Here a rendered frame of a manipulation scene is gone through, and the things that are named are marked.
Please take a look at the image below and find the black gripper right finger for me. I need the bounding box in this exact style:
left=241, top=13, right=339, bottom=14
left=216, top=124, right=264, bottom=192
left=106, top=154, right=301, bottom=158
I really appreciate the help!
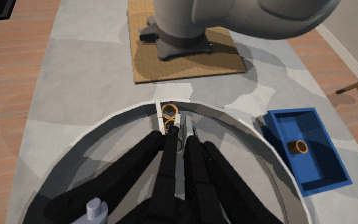
left=182, top=115, right=284, bottom=224

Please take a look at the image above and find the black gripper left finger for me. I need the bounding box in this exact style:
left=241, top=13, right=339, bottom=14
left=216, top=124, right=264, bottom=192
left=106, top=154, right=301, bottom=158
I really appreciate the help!
left=43, top=113, right=180, bottom=224

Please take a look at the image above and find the bronze bushing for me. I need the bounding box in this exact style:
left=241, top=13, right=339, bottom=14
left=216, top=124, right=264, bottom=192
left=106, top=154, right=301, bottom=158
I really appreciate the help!
left=287, top=140, right=307, bottom=154
left=161, top=104, right=178, bottom=122
left=164, top=119, right=175, bottom=134

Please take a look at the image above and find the blue crate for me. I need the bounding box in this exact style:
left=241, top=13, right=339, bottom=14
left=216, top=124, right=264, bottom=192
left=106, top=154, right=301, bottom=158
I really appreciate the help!
left=257, top=108, right=353, bottom=197

